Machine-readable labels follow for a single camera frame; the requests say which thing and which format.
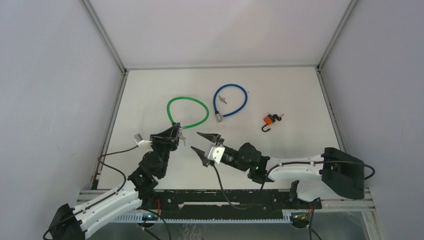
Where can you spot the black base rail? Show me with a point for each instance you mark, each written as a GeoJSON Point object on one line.
{"type": "Point", "coordinates": [227, 204]}

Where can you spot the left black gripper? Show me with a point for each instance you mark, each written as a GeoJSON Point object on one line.
{"type": "Point", "coordinates": [169, 137]}

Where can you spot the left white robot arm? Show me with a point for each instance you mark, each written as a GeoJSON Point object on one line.
{"type": "Point", "coordinates": [82, 221]}

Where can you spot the orange padlock with keys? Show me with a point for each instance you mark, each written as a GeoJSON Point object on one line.
{"type": "Point", "coordinates": [269, 120]}

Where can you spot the green cable lock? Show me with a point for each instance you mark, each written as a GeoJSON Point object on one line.
{"type": "Point", "coordinates": [178, 98]}

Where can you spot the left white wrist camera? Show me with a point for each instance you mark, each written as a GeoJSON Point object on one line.
{"type": "Point", "coordinates": [140, 142]}

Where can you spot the white slotted cable duct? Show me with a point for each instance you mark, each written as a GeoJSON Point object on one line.
{"type": "Point", "coordinates": [285, 217]}

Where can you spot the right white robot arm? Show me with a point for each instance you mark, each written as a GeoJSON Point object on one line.
{"type": "Point", "coordinates": [332, 172]}

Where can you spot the silver green-lock keys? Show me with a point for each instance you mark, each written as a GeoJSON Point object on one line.
{"type": "Point", "coordinates": [182, 137]}

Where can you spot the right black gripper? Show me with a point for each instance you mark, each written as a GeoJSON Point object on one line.
{"type": "Point", "coordinates": [215, 137]}

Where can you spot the blue cable lock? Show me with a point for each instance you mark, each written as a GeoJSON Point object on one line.
{"type": "Point", "coordinates": [236, 97]}

